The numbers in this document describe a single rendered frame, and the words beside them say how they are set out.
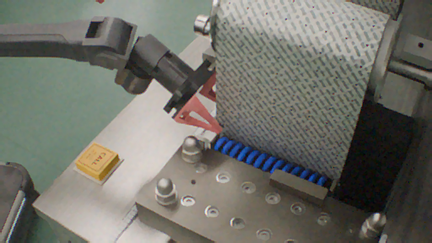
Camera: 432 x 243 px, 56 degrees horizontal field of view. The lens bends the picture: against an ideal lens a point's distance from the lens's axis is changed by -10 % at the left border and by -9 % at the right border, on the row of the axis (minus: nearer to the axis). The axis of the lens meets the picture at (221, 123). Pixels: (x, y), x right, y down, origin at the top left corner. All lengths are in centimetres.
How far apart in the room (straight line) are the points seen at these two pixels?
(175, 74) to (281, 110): 18
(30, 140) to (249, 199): 182
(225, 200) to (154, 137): 33
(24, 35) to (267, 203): 51
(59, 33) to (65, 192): 34
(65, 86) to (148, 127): 170
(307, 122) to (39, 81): 225
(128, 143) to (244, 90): 37
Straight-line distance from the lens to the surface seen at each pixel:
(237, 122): 76
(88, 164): 93
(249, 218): 69
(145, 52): 75
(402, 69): 64
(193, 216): 69
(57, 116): 248
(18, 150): 239
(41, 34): 80
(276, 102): 69
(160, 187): 68
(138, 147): 97
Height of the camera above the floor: 161
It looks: 45 degrees down
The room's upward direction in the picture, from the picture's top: straight up
